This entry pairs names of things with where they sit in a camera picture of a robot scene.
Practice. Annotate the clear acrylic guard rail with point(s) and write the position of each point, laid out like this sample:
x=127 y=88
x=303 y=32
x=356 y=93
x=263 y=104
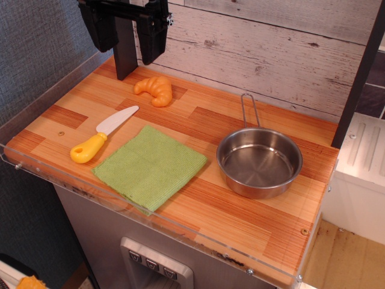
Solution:
x=227 y=240

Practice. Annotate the silver steel pot with handle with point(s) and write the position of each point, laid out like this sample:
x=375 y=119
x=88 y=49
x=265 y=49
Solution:
x=258 y=162

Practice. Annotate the white toy cabinet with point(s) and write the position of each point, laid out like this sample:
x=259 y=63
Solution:
x=355 y=196

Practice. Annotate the green cloth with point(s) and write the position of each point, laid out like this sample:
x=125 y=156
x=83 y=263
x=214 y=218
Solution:
x=150 y=169

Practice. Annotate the orange object at corner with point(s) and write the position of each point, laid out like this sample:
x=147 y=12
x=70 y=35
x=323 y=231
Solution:
x=31 y=282

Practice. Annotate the dark left shelf post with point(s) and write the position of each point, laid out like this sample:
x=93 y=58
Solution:
x=125 y=54

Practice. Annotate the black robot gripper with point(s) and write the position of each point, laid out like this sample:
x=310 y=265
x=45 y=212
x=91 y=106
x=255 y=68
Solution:
x=153 y=19

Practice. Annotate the dark right shelf post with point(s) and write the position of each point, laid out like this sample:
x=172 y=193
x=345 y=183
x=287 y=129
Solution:
x=363 y=71

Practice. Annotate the dark shelf post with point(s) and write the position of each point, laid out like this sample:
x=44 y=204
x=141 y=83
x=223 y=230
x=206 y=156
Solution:
x=125 y=54
x=363 y=71

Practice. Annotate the yellow handled toy knife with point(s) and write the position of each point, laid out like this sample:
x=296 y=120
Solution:
x=86 y=151

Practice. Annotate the silver toy fridge dispenser panel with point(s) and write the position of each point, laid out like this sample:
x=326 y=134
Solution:
x=148 y=268

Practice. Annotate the orange toy croissant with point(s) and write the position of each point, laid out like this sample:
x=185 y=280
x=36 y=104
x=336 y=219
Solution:
x=159 y=87

